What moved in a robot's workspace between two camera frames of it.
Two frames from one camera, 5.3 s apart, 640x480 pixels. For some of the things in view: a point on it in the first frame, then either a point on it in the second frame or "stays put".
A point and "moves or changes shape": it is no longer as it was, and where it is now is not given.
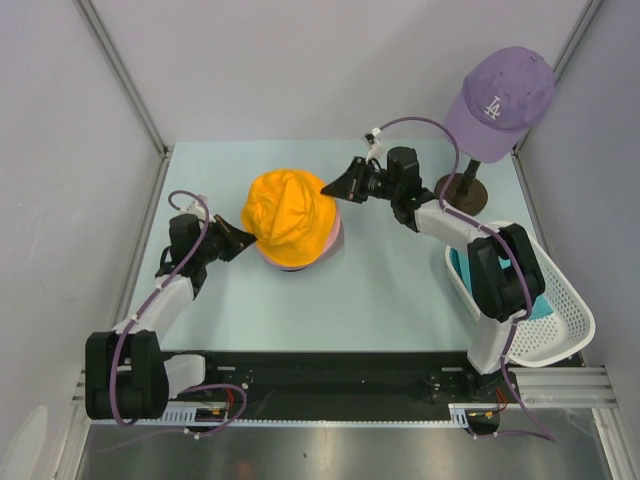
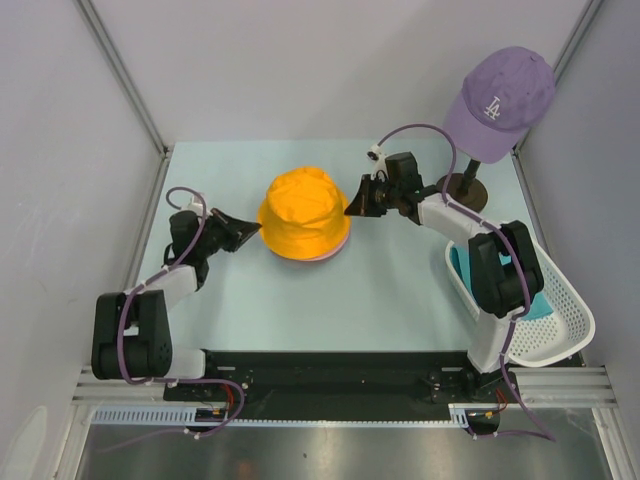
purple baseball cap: [505, 94] stays put
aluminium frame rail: [131, 293] stays put
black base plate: [353, 384] stays put
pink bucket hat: [334, 231] to [336, 253]
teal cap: [541, 307] stays put
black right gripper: [349, 185] to [364, 205]
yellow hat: [291, 218] moves or changes shape
